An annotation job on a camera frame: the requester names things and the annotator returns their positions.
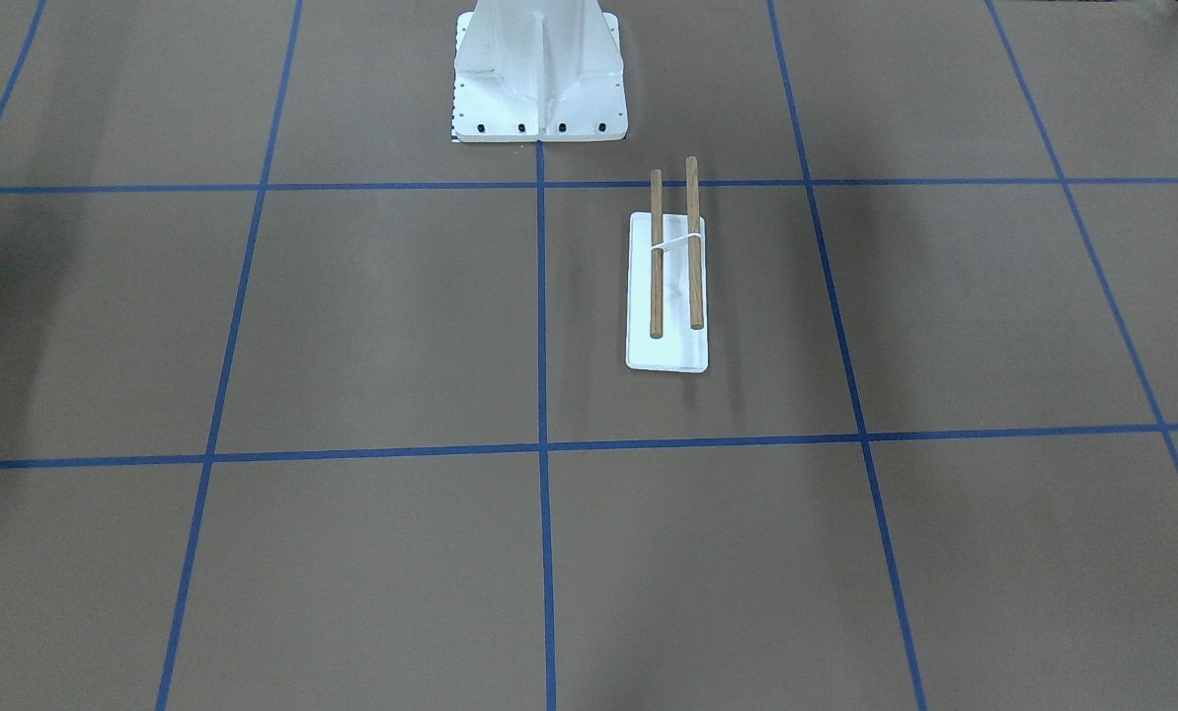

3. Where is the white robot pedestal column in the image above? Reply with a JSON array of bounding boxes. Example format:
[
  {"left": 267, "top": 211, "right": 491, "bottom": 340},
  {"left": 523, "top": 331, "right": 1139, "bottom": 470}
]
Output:
[{"left": 450, "top": 1, "right": 629, "bottom": 142}]

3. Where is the white towel rack base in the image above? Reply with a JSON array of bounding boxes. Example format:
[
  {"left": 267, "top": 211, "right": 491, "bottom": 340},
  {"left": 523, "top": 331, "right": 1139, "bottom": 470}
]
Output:
[{"left": 626, "top": 211, "right": 709, "bottom": 373}]

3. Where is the wooden rack rod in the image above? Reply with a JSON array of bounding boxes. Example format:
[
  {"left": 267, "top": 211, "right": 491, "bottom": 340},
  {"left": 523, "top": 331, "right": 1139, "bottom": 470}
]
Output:
[
  {"left": 649, "top": 168, "right": 666, "bottom": 341},
  {"left": 686, "top": 157, "right": 706, "bottom": 330}
]

